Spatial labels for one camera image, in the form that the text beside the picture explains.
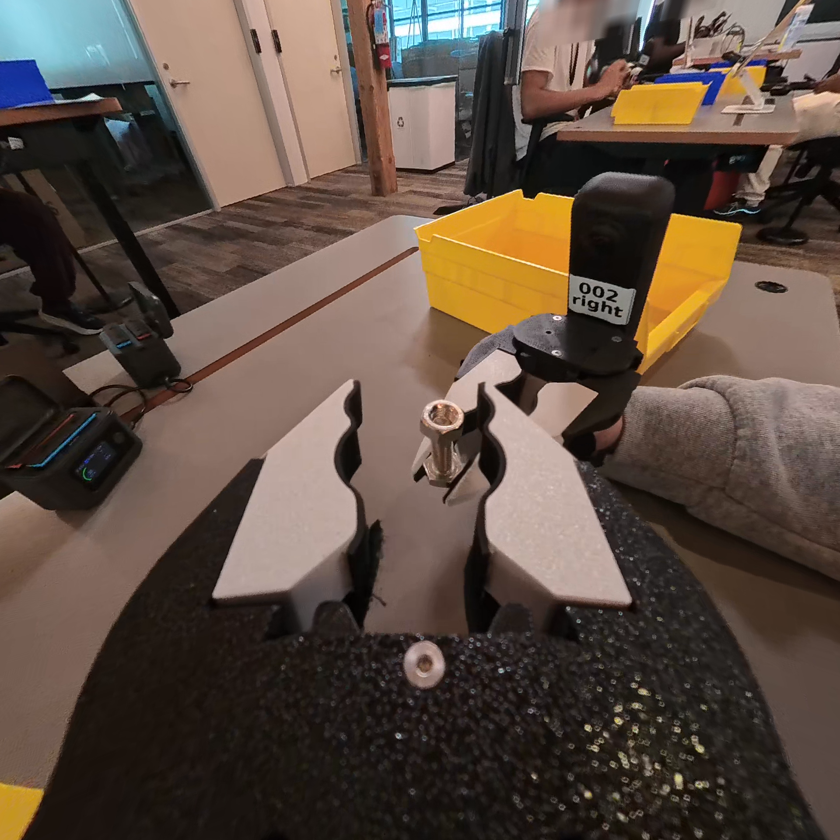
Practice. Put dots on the silver hex nut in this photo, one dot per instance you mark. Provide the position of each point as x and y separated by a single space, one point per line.
441 471

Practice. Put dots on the white recycling bin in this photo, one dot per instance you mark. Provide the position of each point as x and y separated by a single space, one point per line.
423 124

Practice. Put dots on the dark hanging jacket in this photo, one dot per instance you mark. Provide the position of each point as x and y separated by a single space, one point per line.
492 111

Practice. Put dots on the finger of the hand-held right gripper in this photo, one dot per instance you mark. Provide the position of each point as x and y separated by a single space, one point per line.
492 374
464 482

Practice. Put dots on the black office chair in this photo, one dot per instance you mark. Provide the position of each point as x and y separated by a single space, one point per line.
797 197

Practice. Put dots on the blue plastic bin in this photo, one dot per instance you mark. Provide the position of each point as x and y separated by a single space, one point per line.
689 82
23 82

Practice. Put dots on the wooden desk with black legs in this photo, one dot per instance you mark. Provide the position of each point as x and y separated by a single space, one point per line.
59 111

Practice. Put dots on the black battery charger dock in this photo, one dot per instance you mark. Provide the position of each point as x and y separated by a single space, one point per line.
141 348

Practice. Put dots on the white stand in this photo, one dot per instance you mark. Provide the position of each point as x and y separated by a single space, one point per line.
748 92

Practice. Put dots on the silver metal bolt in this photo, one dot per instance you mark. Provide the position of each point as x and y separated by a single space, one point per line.
442 423

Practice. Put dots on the black table grommet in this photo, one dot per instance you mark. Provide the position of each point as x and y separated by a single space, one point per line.
771 286

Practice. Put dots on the black charger case with display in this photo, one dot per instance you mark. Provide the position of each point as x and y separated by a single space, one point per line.
65 453

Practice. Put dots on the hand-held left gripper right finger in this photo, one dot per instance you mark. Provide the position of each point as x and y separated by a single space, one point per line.
544 518

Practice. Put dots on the person's right forearm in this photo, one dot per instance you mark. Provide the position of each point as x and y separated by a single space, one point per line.
735 459

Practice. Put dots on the large glass window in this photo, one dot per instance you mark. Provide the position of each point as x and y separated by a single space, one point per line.
453 23

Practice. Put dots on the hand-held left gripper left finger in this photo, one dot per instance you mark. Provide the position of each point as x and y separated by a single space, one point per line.
295 499

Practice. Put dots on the yellow plastic piece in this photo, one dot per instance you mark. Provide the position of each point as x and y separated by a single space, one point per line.
16 810

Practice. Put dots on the large yellow plastic bin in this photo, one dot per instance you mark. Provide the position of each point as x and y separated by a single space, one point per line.
499 262

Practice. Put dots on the wooden post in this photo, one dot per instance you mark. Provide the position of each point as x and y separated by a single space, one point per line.
374 111

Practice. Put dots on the small yellow plastic bin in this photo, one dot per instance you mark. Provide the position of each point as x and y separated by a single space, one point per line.
656 105

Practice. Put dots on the grey work table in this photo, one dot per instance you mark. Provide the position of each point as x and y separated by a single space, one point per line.
689 128

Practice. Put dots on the red fire extinguisher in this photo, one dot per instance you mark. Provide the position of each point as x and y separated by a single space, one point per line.
380 33

